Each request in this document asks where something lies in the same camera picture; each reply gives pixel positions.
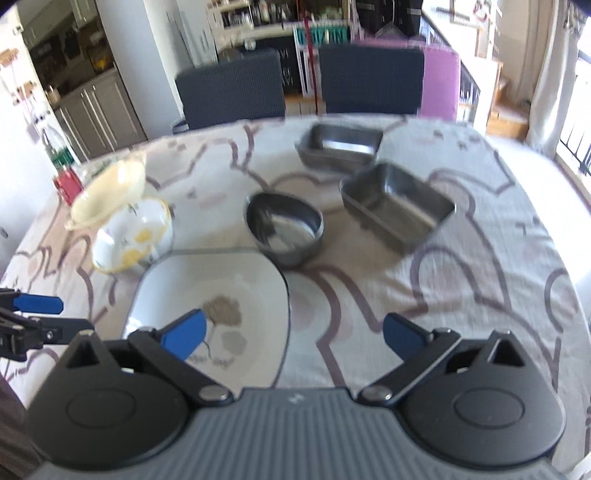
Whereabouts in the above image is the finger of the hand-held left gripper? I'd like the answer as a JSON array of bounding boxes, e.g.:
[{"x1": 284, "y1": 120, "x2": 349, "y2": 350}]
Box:
[
  {"x1": 0, "y1": 288, "x2": 64, "y2": 315},
  {"x1": 0, "y1": 310, "x2": 96, "y2": 361}
]

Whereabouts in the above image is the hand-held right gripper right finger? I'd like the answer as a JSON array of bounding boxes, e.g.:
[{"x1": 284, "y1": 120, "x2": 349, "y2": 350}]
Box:
[{"x1": 358, "y1": 313, "x2": 532, "y2": 408}]

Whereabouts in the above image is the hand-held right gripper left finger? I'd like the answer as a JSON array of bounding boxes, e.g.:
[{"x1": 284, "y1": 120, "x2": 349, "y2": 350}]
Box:
[{"x1": 58, "y1": 309, "x2": 234, "y2": 408}]

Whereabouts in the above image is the cream white mug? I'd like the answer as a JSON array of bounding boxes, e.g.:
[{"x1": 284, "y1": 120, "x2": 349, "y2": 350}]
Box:
[{"x1": 91, "y1": 198, "x2": 175, "y2": 278}]

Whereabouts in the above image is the rectangular metal tray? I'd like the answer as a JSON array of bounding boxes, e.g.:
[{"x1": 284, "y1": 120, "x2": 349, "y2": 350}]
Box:
[{"x1": 339, "y1": 162, "x2": 457, "y2": 257}]

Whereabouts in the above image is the cream bowl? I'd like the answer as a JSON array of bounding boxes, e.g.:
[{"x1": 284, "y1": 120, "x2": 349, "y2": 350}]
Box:
[{"x1": 65, "y1": 154, "x2": 148, "y2": 232}]

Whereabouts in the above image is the oval metal bowl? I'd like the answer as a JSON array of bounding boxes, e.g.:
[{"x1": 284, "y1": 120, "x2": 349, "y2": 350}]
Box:
[{"x1": 243, "y1": 191, "x2": 325, "y2": 269}]

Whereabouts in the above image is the square grey bowl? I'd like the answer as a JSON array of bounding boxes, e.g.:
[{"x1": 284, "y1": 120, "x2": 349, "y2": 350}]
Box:
[{"x1": 294, "y1": 123, "x2": 385, "y2": 174}]

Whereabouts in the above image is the printed tablecloth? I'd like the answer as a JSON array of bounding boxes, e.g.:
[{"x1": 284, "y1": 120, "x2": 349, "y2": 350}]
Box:
[{"x1": 0, "y1": 113, "x2": 591, "y2": 480}]

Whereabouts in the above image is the red drink can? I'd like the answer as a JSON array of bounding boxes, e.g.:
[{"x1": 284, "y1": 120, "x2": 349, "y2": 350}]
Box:
[{"x1": 54, "y1": 167, "x2": 85, "y2": 206}]

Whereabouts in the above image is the clear water bottle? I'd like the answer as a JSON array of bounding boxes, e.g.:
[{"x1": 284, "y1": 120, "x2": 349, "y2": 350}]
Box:
[{"x1": 41, "y1": 128, "x2": 75, "y2": 178}]

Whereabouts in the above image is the grey cabinet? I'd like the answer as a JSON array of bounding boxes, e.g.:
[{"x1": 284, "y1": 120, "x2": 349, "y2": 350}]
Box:
[{"x1": 50, "y1": 69, "x2": 149, "y2": 162}]

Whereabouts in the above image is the dark grey chair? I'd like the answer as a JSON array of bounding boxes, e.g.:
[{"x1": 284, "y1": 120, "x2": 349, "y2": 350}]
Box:
[
  {"x1": 172, "y1": 48, "x2": 288, "y2": 134},
  {"x1": 318, "y1": 44, "x2": 426, "y2": 116}
]

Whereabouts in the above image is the beige curtain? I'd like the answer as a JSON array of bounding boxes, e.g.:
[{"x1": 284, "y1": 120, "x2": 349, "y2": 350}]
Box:
[{"x1": 525, "y1": 0, "x2": 583, "y2": 153}]

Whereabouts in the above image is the teal lettered sign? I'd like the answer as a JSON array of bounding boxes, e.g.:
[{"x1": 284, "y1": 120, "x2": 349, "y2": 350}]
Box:
[{"x1": 294, "y1": 25, "x2": 348, "y2": 48}]

